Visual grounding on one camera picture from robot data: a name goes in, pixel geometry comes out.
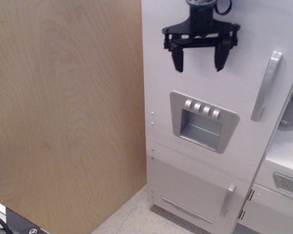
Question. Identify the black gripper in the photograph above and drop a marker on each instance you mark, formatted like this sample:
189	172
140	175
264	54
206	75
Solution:
200	29

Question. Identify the white fridge door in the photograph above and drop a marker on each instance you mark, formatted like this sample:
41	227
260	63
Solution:
266	26

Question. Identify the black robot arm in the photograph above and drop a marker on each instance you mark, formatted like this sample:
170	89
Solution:
210	3

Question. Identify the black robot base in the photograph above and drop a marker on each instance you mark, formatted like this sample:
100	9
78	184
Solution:
13	223

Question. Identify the white toy fridge cabinet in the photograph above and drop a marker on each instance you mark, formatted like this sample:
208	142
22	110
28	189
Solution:
207	131

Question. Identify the grey dispenser housing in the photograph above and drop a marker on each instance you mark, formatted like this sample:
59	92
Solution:
202	123

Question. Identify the plywood board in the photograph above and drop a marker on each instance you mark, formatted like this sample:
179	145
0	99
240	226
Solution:
72	135

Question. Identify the white lower freezer door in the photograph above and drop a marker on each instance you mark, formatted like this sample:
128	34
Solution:
192	190

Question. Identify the brass oven hinge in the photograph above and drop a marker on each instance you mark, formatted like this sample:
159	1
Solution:
250	195

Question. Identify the grey oven vent panel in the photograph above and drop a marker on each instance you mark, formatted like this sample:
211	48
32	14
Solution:
283	182

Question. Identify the white toy oven unit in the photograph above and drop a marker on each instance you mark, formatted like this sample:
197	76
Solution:
270	210

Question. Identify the grey fridge door handle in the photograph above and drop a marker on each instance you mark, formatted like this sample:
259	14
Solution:
268	78

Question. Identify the grey lower door handle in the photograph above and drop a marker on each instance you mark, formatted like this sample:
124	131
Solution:
227	199

